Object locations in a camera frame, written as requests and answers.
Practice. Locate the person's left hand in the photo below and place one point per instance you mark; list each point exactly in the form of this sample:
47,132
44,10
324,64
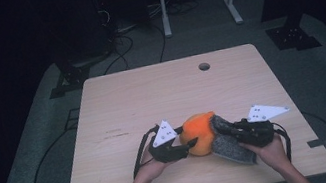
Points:
152,167

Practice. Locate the orange plush toy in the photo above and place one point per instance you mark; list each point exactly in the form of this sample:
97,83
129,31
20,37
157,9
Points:
200,134

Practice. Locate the black stand base plate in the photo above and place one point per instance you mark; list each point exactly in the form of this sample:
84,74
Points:
69,81
291,36

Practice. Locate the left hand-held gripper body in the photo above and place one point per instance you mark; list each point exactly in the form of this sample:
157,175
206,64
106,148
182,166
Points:
165,147

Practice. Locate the grey knitted cloth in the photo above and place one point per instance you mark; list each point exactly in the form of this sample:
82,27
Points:
232,150

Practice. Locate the person's right hand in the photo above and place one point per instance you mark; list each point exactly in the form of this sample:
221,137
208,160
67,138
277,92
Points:
272,155

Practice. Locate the grey tape strip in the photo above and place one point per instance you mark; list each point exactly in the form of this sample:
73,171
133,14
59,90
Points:
320,143

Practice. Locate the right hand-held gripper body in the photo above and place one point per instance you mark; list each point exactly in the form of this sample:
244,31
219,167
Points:
256,132

